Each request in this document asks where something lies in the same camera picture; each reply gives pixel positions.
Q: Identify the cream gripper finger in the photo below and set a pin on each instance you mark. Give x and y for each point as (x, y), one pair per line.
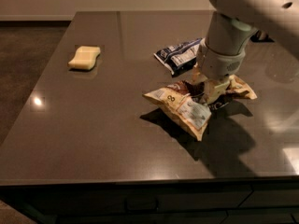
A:
(214, 89)
(197, 76)

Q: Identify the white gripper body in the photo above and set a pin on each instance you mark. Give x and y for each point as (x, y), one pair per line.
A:
(218, 65)

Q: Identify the brown chip bag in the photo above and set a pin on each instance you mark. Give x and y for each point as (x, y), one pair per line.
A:
(184, 103)

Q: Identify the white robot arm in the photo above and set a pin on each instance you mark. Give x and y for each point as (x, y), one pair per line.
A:
(222, 51)

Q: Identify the blue chip bag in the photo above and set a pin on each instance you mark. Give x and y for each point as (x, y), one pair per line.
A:
(180, 57)

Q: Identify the yellow sponge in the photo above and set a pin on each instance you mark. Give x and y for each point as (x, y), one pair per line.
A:
(85, 58)

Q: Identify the dark cabinet drawer front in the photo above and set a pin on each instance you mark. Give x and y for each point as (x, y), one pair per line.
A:
(174, 203)

